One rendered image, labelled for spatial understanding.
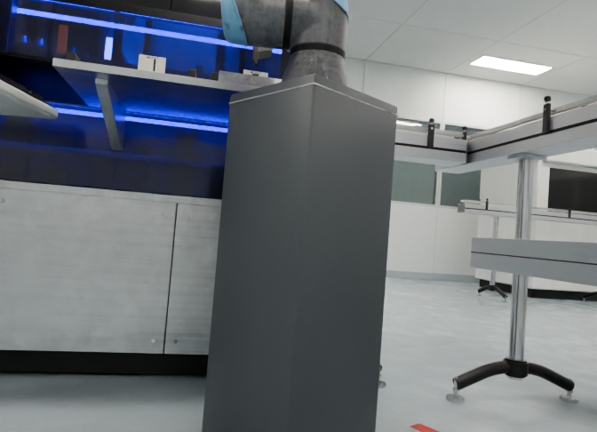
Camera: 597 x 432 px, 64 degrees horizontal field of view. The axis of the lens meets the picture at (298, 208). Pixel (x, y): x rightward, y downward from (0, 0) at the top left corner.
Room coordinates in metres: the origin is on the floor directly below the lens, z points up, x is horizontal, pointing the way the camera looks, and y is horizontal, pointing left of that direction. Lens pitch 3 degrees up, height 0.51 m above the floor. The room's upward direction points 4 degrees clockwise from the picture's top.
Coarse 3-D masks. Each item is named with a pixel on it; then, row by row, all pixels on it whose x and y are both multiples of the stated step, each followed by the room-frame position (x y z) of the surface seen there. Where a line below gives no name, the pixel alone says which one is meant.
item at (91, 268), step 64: (0, 192) 1.47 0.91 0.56; (64, 192) 1.51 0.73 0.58; (128, 192) 1.55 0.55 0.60; (0, 256) 1.47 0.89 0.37; (64, 256) 1.51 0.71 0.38; (128, 256) 1.55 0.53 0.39; (192, 256) 1.59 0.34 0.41; (0, 320) 1.48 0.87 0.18; (64, 320) 1.51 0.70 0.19; (128, 320) 1.55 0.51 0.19; (192, 320) 1.59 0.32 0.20
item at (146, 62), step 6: (144, 60) 1.55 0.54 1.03; (150, 60) 1.55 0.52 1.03; (156, 60) 1.55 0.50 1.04; (162, 60) 1.56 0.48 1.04; (138, 66) 1.54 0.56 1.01; (144, 66) 1.55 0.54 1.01; (150, 66) 1.55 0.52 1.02; (156, 66) 1.55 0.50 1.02; (162, 66) 1.56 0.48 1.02; (162, 72) 1.56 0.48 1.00
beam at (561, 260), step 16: (480, 240) 1.85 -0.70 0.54; (496, 240) 1.75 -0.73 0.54; (512, 240) 1.67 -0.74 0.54; (528, 240) 1.59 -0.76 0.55; (544, 240) 1.52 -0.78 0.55; (480, 256) 1.85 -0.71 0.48; (496, 256) 1.75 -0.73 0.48; (512, 256) 1.66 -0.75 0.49; (528, 256) 1.58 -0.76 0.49; (544, 256) 1.51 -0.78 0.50; (560, 256) 1.44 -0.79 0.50; (576, 256) 1.38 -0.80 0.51; (592, 256) 1.33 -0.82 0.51; (512, 272) 1.66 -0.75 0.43; (528, 272) 1.58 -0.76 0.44; (544, 272) 1.51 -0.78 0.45; (560, 272) 1.44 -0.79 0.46; (576, 272) 1.38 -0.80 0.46; (592, 272) 1.33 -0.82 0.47
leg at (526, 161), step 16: (528, 160) 1.65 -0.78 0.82; (528, 176) 1.65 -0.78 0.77; (528, 192) 1.65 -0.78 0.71; (528, 208) 1.65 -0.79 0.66; (528, 224) 1.65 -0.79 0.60; (512, 288) 1.68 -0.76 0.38; (512, 304) 1.67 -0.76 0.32; (512, 320) 1.67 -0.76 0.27; (512, 336) 1.66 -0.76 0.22; (512, 352) 1.66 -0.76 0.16
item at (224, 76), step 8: (224, 72) 1.23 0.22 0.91; (232, 72) 1.24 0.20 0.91; (224, 80) 1.23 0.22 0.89; (232, 80) 1.24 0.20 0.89; (240, 80) 1.24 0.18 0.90; (248, 80) 1.25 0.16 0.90; (256, 80) 1.25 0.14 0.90; (264, 80) 1.25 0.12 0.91; (272, 80) 1.26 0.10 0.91; (280, 80) 1.26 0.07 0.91
